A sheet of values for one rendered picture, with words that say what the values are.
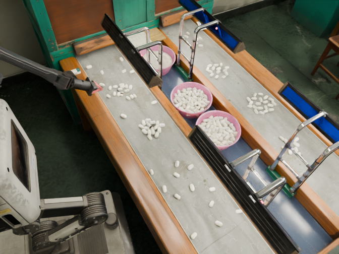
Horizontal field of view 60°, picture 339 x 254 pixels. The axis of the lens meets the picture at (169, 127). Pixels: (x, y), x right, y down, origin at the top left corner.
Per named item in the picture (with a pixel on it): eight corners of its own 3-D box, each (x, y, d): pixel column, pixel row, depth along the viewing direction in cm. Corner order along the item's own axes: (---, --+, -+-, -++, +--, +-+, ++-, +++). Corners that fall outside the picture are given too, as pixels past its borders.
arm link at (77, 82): (69, 89, 157) (73, 80, 155) (64, 82, 161) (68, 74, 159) (80, 91, 162) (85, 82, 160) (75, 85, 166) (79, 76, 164)
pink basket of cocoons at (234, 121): (211, 163, 168) (213, 154, 160) (185, 130, 181) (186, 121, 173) (246, 143, 177) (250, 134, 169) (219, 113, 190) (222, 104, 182)
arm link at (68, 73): (57, 88, 154) (64, 75, 151) (49, 78, 160) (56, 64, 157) (77, 93, 163) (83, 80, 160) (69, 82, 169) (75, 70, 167)
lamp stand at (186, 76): (189, 85, 204) (196, 29, 169) (174, 68, 214) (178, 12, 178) (211, 75, 211) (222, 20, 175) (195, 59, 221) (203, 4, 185)
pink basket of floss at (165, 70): (169, 83, 205) (169, 73, 197) (133, 74, 208) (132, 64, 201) (178, 59, 220) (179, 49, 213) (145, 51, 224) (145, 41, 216)
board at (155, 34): (126, 52, 209) (126, 51, 208) (117, 41, 216) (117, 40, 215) (166, 39, 220) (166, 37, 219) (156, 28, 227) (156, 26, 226)
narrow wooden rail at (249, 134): (331, 241, 146) (342, 234, 137) (152, 40, 235) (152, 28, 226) (338, 235, 148) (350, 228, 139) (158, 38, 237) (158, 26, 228)
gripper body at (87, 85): (90, 76, 169) (78, 74, 163) (96, 87, 164) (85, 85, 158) (85, 85, 172) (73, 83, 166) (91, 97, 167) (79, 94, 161)
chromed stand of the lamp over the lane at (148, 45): (138, 106, 191) (134, 52, 155) (124, 87, 201) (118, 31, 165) (163, 96, 197) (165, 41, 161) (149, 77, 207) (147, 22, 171)
